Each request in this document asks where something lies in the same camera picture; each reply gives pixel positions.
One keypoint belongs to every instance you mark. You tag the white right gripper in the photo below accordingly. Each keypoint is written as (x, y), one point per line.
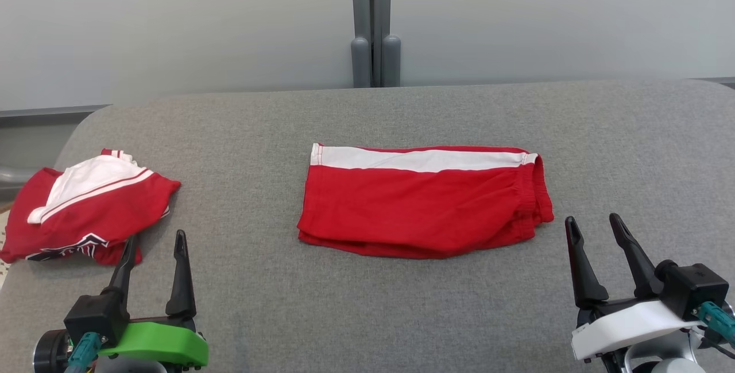
(626, 327)

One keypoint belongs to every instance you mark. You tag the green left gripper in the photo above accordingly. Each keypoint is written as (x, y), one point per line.
(161, 344)

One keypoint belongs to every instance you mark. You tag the red and white jersey shirt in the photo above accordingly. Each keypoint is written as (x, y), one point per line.
(97, 212)

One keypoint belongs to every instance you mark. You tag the red shorts with white stripe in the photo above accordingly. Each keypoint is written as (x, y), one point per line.
(413, 206)

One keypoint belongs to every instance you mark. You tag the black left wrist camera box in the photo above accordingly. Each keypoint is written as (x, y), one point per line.
(95, 315)

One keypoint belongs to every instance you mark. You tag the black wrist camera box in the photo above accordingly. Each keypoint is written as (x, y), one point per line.
(95, 315)
(692, 287)

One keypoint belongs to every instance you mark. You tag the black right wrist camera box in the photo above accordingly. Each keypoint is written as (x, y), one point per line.
(692, 287)

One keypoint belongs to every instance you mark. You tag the grey rounded post bumper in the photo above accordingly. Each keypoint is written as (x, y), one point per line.
(360, 63)
(391, 60)

